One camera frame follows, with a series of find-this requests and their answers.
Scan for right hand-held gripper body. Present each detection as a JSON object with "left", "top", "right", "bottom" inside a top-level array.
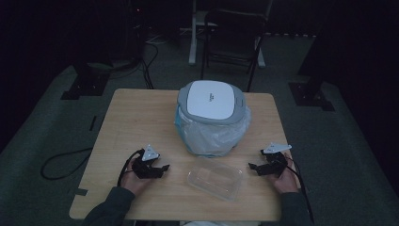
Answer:
[{"left": 259, "top": 142, "right": 293, "bottom": 177}]

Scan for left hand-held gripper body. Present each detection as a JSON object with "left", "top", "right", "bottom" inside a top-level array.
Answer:
[{"left": 131, "top": 143, "right": 162, "bottom": 180}]

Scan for clear plastic food container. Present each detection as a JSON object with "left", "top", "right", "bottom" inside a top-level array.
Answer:
[{"left": 186, "top": 158, "right": 244, "bottom": 202}]

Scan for grey white lidded trash can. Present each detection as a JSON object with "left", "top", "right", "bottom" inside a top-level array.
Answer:
[{"left": 176, "top": 79, "right": 248, "bottom": 126}]

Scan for person's left hand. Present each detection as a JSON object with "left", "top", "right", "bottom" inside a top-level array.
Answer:
[{"left": 120, "top": 157, "right": 152, "bottom": 196}]

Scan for person's right hand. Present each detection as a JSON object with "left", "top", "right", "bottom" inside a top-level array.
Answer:
[{"left": 268, "top": 153, "right": 301, "bottom": 194}]

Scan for translucent plastic trash bag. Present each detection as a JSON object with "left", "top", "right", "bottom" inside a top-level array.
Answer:
[{"left": 173, "top": 105, "right": 252, "bottom": 158}]

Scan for black stand base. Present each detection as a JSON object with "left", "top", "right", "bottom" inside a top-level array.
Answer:
[
  {"left": 288, "top": 27, "right": 336, "bottom": 113},
  {"left": 59, "top": 61, "right": 111, "bottom": 101}
]

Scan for black folding chair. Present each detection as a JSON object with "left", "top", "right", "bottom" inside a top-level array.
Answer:
[{"left": 199, "top": 8, "right": 268, "bottom": 93}]

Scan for dark equipment tower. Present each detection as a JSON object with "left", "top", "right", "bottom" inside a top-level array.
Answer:
[{"left": 123, "top": 0, "right": 147, "bottom": 62}]

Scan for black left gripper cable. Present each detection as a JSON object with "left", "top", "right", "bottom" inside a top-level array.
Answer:
[{"left": 117, "top": 149, "right": 146, "bottom": 188}]

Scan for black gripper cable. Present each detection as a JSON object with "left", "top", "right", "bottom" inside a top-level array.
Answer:
[
  {"left": 117, "top": 149, "right": 146, "bottom": 188},
  {"left": 283, "top": 153, "right": 315, "bottom": 225}
]

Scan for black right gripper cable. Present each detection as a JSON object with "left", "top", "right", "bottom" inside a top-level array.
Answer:
[{"left": 283, "top": 153, "right": 315, "bottom": 225}]

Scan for black looped floor cable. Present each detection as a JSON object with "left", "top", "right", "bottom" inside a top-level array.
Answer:
[{"left": 40, "top": 147, "right": 94, "bottom": 182}]

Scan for black cable bundle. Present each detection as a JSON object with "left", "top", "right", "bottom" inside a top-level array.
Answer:
[{"left": 136, "top": 40, "right": 160, "bottom": 90}]

